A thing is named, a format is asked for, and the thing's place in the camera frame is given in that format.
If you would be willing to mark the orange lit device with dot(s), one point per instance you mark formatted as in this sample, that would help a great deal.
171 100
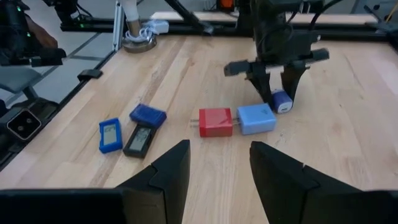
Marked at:
225 4

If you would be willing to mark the white power adapter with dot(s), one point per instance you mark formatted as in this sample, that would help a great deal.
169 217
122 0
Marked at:
160 26

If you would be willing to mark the small black depth camera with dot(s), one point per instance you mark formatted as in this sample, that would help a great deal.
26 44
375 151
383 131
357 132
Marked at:
24 124

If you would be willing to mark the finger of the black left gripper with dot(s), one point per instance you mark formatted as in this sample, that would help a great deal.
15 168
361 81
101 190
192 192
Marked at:
262 84
292 79

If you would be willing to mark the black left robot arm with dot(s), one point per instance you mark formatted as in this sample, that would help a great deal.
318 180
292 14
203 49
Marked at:
273 15

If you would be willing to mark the blue cased digital timer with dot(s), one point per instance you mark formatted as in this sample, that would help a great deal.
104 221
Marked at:
110 137

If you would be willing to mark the red wall charger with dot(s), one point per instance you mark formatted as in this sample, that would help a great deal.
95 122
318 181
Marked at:
216 123

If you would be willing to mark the person's hand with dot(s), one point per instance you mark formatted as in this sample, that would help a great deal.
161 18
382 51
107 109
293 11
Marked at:
42 34

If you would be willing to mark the black table clamp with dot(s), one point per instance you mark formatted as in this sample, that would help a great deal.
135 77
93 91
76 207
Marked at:
90 74

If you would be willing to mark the white face mask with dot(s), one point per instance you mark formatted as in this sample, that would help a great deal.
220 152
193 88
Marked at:
132 12

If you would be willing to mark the silver aluminium extrusion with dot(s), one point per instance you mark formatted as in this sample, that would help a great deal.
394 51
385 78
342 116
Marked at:
118 25

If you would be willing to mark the dark blue ribbed timer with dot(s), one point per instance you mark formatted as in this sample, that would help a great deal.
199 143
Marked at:
147 115

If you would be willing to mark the purple white USB charger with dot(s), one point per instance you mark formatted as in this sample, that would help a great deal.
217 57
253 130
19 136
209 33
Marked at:
282 104

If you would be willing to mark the grey office chair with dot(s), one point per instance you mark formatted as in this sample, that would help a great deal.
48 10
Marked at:
18 79

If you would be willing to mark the light blue wall charger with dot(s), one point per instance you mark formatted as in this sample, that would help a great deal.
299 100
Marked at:
256 119

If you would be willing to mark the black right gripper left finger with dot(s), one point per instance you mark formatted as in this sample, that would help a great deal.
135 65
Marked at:
161 193

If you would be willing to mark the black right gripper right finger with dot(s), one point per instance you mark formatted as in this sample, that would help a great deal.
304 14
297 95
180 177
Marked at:
286 193

